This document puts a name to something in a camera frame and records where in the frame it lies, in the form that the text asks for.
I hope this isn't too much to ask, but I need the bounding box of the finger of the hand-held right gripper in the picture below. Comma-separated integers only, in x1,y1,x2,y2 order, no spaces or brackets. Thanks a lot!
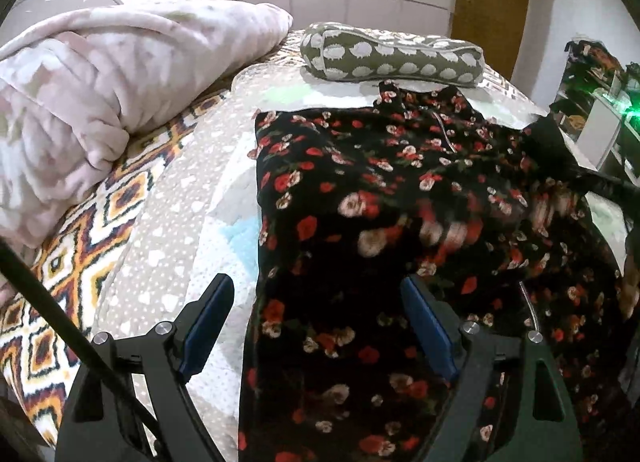
525,115,640,203

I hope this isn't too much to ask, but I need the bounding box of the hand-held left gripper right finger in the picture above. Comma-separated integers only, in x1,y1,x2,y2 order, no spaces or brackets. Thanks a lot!
400,275,586,462

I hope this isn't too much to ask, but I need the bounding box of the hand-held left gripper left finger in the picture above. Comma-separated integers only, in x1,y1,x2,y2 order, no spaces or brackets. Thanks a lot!
54,272,236,462

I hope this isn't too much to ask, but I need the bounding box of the black floral garment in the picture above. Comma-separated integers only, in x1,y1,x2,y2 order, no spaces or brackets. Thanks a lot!
237,80,640,462

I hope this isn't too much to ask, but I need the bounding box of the white shelf unit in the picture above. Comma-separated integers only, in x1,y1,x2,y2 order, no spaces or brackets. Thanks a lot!
550,37,640,178

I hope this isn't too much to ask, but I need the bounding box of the quilted heart-pattern bedspread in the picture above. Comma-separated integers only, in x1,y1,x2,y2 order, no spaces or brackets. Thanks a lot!
95,27,636,462

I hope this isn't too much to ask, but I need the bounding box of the orange geometric-pattern blanket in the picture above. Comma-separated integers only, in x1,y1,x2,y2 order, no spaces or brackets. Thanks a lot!
0,92,236,448

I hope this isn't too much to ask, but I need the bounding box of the wooden door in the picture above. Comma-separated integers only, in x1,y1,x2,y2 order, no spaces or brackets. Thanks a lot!
452,0,533,83

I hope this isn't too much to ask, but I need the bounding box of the olive pillow with white print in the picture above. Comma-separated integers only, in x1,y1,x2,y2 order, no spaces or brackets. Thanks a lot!
299,22,487,89

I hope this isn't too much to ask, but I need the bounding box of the pink fluffy comforter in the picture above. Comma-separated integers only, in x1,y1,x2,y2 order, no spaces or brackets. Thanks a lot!
0,0,294,303

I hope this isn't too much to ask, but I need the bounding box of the black cable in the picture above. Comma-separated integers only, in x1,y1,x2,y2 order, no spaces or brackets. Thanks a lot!
0,237,166,462

